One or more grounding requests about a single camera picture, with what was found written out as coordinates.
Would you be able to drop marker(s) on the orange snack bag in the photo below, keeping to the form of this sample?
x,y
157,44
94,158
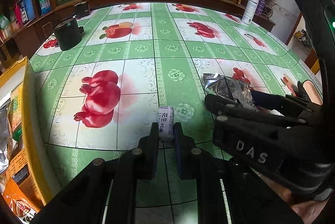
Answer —
x,y
21,206

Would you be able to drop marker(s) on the green fruit pattern tablecloth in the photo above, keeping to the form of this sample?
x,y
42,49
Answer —
x,y
160,52

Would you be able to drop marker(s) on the green white bag on shelf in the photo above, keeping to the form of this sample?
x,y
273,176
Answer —
x,y
4,22

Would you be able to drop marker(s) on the yellow cardboard tray box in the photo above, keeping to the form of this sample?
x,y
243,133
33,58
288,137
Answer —
x,y
21,72

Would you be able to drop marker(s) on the black round tin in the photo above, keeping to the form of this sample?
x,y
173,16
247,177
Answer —
x,y
68,33

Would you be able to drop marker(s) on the large orange snack pack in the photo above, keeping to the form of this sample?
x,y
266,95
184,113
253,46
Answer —
x,y
19,171

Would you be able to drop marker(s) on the operator right hand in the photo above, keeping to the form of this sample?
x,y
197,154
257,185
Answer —
x,y
308,91

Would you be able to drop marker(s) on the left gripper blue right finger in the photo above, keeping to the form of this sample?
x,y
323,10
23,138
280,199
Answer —
x,y
185,159

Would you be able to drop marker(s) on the small black jar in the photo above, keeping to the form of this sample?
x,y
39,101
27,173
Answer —
x,y
82,9

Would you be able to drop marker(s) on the red thermos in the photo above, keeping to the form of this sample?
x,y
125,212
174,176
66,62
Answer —
x,y
18,14

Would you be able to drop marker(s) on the silver foil snack bag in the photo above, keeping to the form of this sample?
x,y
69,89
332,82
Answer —
x,y
229,90

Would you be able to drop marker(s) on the blue thermos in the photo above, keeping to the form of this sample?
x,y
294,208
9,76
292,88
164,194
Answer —
x,y
28,6

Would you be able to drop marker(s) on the small white candy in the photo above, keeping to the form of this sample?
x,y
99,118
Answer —
x,y
166,123

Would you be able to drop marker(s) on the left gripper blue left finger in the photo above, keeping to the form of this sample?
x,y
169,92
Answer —
x,y
147,164

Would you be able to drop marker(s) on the yellow Weidan cracker pack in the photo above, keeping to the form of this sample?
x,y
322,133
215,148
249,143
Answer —
x,y
14,113

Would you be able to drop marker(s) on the purple bottle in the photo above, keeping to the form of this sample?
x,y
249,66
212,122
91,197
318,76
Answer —
x,y
260,7

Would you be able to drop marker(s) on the blue green plastic bag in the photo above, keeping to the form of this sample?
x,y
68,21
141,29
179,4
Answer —
x,y
45,6

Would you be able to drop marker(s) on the white spray bottle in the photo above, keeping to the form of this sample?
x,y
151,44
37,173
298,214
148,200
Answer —
x,y
249,11

